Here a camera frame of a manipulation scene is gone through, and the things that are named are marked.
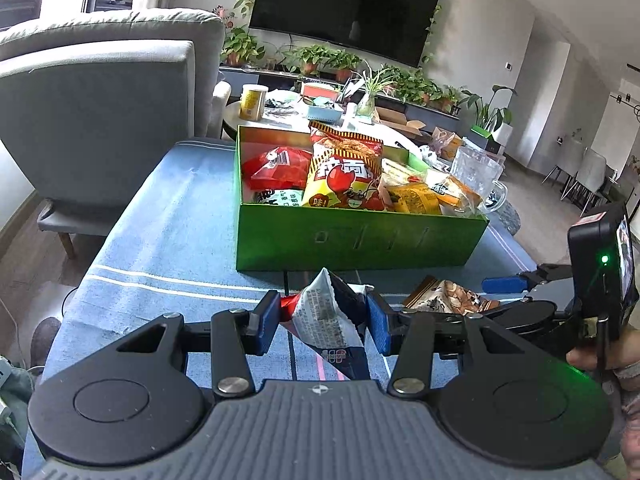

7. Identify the glass mug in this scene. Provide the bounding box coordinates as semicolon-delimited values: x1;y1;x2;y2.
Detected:
450;146;508;216

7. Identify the yellow can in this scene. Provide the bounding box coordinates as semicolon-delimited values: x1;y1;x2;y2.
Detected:
239;85;269;122

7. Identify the white cable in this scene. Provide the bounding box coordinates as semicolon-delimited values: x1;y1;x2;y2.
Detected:
0;285;77;346

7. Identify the black wall television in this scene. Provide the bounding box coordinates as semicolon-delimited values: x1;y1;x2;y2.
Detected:
248;0;443;68

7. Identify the yellow red cracker snack packet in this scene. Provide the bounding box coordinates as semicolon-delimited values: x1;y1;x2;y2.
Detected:
301;121;398;212

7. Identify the dark round marble table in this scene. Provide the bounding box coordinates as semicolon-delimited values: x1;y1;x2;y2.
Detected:
487;200;523;233

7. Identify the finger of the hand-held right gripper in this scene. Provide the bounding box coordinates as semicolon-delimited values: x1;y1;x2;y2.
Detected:
481;261;572;295

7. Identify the red crinkly snack packet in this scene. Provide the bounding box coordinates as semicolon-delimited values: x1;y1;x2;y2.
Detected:
242;146;314;192

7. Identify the orange box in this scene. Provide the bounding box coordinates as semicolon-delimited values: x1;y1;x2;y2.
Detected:
302;82;346;101

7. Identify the red flower decoration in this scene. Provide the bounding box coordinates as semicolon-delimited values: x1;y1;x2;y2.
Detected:
212;5;236;31

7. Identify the green black box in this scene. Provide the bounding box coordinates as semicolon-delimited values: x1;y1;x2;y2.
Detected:
470;125;503;153

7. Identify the green cardboard box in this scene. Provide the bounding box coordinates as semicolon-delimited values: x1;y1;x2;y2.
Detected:
235;125;490;273

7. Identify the grey armchair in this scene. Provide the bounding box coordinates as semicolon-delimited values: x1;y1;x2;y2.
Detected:
0;7;226;261

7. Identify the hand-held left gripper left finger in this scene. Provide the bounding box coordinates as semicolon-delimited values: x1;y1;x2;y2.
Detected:
112;290;282;398

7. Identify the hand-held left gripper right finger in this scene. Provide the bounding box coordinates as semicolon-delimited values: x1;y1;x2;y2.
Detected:
367;292;538;400

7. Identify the brown nut packet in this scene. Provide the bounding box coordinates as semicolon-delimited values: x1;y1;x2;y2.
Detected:
401;275;502;317

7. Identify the orange white snack packet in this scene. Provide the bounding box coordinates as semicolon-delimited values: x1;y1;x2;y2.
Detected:
427;172;485;217

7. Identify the white round coffee table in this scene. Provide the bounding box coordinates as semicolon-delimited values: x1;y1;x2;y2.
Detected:
220;95;416;153

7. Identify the open cardboard box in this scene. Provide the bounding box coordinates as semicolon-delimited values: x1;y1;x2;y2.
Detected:
374;106;426;138

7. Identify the low television console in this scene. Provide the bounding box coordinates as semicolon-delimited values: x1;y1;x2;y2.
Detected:
218;62;461;121

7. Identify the spider plant in glass vase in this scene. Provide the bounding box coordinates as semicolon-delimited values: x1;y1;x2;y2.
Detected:
345;62;401;116

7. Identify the white dining chair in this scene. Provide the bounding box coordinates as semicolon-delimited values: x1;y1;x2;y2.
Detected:
570;147;608;211
542;152;581;201

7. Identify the brown paper bag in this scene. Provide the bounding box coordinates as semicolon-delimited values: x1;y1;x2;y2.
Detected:
430;127;463;158

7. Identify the green potted plant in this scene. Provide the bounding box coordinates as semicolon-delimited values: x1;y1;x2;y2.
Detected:
220;25;266;68
440;85;463;113
385;65;446;106
325;49;363;83
287;45;331;78

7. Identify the dark slipper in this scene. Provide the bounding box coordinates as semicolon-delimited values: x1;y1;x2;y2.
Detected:
30;317;62;376

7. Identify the white blue snack packet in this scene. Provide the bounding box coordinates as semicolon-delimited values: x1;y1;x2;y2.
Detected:
279;267;376;382

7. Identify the blue tray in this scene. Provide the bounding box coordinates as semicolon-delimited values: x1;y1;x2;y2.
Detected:
305;105;345;124

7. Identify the tall plant in white pot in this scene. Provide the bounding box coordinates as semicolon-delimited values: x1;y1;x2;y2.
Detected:
460;85;516;146

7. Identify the white cushion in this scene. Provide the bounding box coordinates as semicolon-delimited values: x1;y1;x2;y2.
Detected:
210;80;233;138

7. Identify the person's right hand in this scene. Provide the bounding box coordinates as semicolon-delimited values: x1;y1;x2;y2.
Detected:
566;345;640;461

